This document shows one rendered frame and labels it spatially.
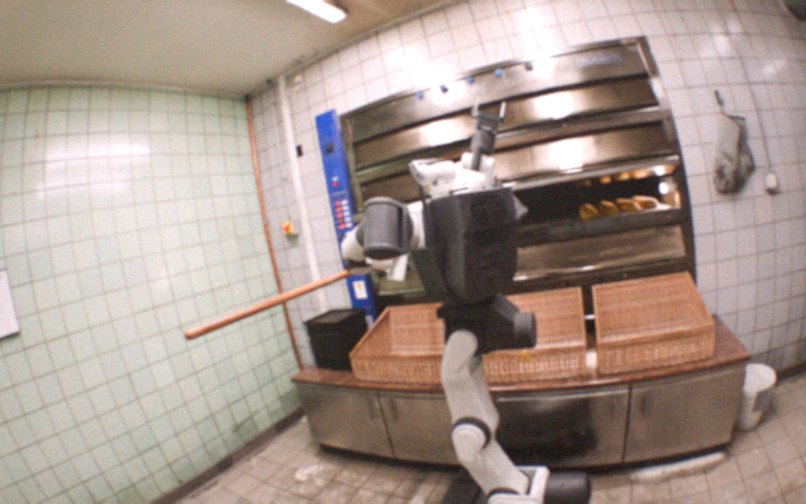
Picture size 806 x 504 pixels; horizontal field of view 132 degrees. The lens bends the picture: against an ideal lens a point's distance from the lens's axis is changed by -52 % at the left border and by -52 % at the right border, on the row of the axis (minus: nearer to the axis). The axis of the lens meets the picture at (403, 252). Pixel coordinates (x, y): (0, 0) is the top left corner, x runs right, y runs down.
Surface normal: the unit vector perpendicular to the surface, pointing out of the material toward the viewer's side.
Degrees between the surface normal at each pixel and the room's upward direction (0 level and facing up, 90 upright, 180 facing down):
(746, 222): 90
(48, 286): 90
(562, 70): 92
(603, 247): 71
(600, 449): 90
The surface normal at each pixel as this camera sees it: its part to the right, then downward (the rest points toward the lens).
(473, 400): -0.45, 0.17
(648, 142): -0.48, -0.18
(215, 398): 0.87, -0.14
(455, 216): -0.87, 0.22
